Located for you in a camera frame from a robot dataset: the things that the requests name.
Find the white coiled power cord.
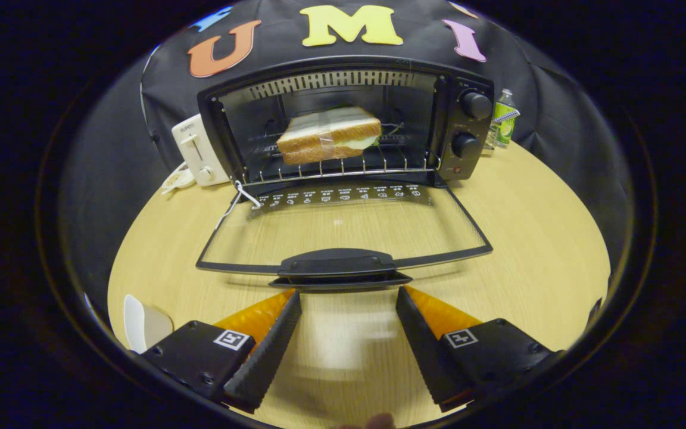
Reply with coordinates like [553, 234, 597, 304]
[160, 162, 198, 196]

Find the green drink bottle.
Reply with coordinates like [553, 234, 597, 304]
[494, 88, 521, 148]

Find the white pop-up toaster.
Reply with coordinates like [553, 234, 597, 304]
[171, 113, 230, 188]

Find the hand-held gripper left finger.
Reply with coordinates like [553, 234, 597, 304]
[141, 289, 303, 414]

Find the black backdrop cloth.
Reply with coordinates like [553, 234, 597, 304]
[60, 0, 635, 287]

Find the lettuce sandwich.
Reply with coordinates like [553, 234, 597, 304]
[276, 106, 383, 166]

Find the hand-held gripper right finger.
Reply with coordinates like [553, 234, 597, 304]
[395, 285, 564, 413]

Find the black toaster oven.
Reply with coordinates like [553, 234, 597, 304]
[195, 55, 495, 291]

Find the white plate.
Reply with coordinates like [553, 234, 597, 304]
[123, 294, 174, 355]

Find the white string loop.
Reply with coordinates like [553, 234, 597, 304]
[215, 180, 263, 230]

